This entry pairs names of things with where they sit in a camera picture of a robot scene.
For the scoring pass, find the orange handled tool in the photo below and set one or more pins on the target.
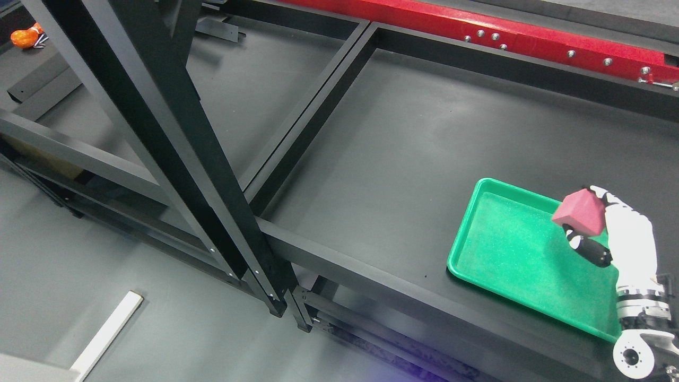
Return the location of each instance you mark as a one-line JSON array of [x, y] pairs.
[[32, 38]]

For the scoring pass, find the green plastic tray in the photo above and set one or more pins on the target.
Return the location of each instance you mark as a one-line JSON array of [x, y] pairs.
[[507, 244]]

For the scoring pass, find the black metal shelf right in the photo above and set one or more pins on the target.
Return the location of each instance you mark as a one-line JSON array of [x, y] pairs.
[[369, 188]]

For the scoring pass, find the white robotic hand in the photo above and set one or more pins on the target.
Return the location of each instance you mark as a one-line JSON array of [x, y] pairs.
[[631, 241]]

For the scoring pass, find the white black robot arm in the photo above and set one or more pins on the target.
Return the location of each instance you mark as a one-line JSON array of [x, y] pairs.
[[646, 350]]

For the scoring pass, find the pink foam cube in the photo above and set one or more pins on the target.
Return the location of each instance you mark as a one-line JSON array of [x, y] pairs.
[[583, 211]]

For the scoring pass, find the red metal beam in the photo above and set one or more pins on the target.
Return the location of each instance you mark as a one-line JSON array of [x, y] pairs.
[[592, 53]]

